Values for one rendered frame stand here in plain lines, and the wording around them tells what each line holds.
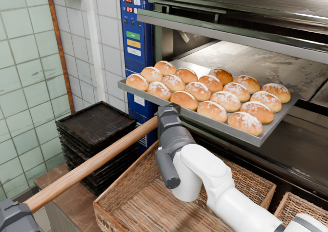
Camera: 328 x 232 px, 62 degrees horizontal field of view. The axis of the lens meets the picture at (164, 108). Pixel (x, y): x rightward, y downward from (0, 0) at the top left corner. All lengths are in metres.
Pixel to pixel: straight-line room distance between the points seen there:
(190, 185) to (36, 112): 1.55
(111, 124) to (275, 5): 0.86
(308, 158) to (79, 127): 0.96
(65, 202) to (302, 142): 1.07
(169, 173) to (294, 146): 0.59
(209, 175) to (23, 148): 1.69
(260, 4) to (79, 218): 1.13
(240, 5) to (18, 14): 1.29
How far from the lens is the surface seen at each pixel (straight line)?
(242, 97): 0.93
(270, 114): 0.84
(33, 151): 2.15
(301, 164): 1.08
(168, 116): 0.74
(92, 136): 1.27
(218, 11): 0.90
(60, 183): 0.63
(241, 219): 0.56
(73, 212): 1.40
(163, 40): 1.22
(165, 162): 0.62
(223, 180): 0.57
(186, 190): 0.63
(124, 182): 1.27
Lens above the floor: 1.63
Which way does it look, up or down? 31 degrees down
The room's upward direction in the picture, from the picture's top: straight up
